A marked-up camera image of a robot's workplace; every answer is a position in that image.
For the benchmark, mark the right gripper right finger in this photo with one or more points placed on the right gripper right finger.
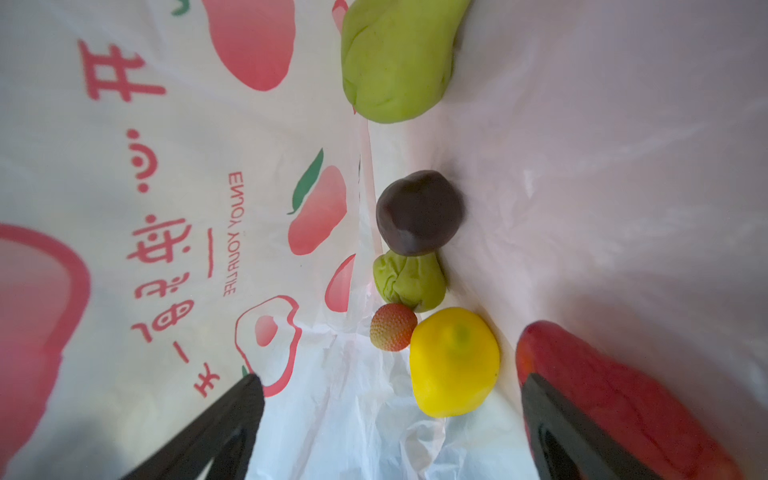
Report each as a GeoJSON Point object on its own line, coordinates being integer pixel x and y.
{"type": "Point", "coordinates": [567, 444]}

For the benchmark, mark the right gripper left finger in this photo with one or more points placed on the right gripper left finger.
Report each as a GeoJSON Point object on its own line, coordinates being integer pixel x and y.
{"type": "Point", "coordinates": [217, 444]}

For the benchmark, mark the large strawberry toy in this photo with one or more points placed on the large strawberry toy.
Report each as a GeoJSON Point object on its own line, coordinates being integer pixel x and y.
{"type": "Point", "coordinates": [633, 408]}

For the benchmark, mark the yellow lemon toy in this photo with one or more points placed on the yellow lemon toy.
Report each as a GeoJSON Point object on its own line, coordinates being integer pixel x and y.
{"type": "Point", "coordinates": [455, 362]}

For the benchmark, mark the small strawberry toy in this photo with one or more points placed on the small strawberry toy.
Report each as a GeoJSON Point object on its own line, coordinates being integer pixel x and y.
{"type": "Point", "coordinates": [392, 327]}

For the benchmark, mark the green pear toy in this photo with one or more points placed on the green pear toy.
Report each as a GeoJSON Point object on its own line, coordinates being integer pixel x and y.
{"type": "Point", "coordinates": [397, 56]}
{"type": "Point", "coordinates": [417, 282]}

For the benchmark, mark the pink plastic fruit-print bag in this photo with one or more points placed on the pink plastic fruit-print bag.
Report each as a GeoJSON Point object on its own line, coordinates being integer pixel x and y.
{"type": "Point", "coordinates": [187, 197]}

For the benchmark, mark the dark purple mangosteen toy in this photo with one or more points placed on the dark purple mangosteen toy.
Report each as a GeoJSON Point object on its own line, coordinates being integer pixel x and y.
{"type": "Point", "coordinates": [420, 213]}

